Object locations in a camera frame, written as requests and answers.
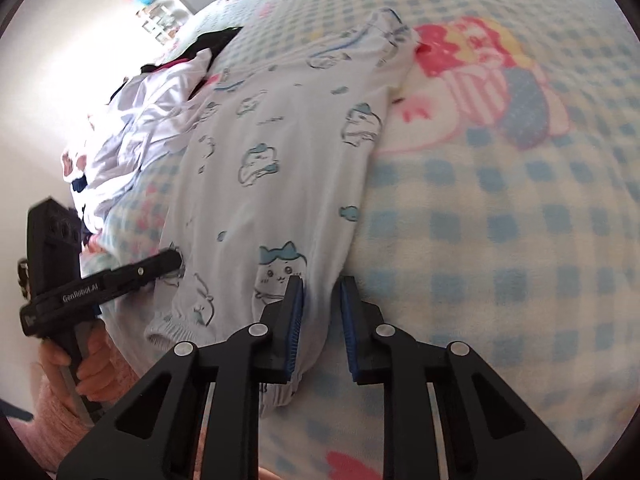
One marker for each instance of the person's left forearm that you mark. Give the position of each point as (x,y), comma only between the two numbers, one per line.
(55,420)

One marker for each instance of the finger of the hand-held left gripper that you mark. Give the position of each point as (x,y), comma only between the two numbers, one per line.
(150,270)

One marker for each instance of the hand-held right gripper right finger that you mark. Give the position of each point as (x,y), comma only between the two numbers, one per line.
(350,330)

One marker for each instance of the checkered cartoon print blanket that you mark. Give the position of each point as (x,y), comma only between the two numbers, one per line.
(500,210)

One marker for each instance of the white cartoon print pajama top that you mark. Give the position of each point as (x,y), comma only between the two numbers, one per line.
(275,160)

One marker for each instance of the white satin garment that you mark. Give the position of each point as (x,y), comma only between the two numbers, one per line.
(145,115)

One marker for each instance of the white shelf rack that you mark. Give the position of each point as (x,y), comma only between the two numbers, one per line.
(160,22)

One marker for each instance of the black garment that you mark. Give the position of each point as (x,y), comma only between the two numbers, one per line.
(210,42)

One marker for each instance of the light pink garment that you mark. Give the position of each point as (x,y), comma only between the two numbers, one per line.
(75,165)

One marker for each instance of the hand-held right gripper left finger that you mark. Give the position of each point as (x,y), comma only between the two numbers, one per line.
(296,330)

